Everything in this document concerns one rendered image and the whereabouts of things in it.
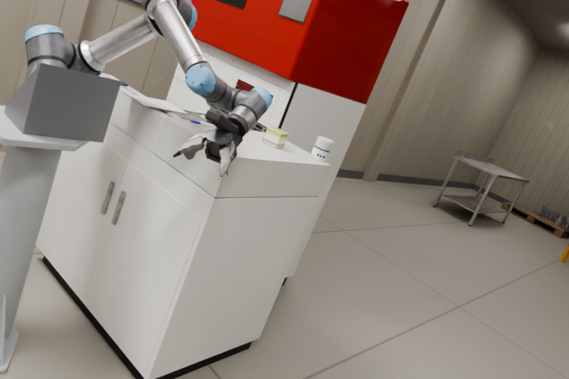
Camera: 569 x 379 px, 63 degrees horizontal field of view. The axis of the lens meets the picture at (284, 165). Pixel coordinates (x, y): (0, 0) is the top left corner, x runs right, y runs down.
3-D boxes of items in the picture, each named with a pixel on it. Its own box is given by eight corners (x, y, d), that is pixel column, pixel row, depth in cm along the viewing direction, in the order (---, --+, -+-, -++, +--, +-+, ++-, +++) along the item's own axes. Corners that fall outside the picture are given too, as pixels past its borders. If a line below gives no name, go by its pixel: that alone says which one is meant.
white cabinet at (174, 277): (140, 246, 273) (185, 116, 255) (253, 353, 219) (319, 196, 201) (27, 259, 222) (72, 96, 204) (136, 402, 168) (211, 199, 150)
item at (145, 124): (102, 104, 209) (111, 74, 206) (174, 155, 178) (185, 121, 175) (82, 101, 202) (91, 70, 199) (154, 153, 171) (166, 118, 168)
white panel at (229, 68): (168, 103, 268) (190, 35, 259) (267, 162, 222) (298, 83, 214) (163, 102, 266) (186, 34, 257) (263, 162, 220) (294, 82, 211)
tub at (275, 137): (268, 140, 196) (274, 126, 194) (284, 148, 193) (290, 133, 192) (260, 141, 189) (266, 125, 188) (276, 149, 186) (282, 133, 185)
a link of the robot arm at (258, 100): (251, 102, 148) (275, 108, 145) (234, 123, 141) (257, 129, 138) (248, 81, 143) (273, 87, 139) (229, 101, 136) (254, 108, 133)
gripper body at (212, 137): (227, 168, 129) (249, 142, 137) (223, 146, 123) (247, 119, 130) (203, 159, 132) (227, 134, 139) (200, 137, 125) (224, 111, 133)
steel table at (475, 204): (429, 205, 718) (457, 149, 697) (470, 205, 856) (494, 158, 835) (471, 227, 676) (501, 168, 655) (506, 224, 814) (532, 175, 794)
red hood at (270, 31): (267, 63, 313) (300, -27, 300) (366, 105, 268) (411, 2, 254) (179, 31, 253) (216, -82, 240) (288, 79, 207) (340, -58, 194)
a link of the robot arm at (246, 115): (255, 110, 133) (230, 101, 135) (247, 119, 130) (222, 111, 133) (256, 129, 138) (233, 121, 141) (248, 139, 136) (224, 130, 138)
